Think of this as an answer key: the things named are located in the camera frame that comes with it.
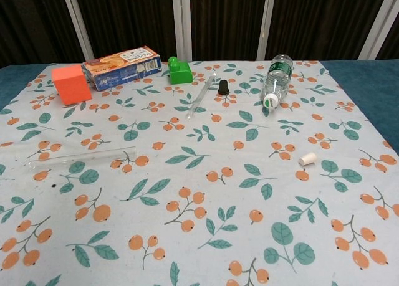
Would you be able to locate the blue orange biscuit box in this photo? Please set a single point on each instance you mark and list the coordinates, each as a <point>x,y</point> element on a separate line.
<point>121,68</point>

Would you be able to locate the clear plastic water bottle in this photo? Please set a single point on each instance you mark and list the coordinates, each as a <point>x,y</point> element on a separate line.
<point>277,77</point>

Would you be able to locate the green toy building block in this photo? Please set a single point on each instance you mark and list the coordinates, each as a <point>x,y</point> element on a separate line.
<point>180,74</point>

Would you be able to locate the orange fruit print tablecloth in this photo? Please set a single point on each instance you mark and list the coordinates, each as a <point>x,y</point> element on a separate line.
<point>199,205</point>

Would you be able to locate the dark pleated curtain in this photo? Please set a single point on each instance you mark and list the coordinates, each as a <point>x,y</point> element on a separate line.
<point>131,18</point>

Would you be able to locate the white rubber stopper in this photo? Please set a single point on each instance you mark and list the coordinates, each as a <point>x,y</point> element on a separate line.
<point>308,159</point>

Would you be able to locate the white partition frame post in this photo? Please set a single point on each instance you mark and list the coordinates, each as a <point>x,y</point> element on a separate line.
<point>378,21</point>
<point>182,24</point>
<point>78,27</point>
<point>266,24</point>

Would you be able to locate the orange foam cube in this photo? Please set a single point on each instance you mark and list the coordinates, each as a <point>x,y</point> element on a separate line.
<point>71,86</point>

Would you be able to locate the clear glass dropper pipette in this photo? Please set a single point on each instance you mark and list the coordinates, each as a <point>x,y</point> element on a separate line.
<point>201,96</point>

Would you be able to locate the black rubber dropper bulb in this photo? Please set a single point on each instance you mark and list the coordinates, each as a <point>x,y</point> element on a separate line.
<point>223,87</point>

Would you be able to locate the clear glass test tube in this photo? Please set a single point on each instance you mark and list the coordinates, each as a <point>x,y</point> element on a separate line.
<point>84,156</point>

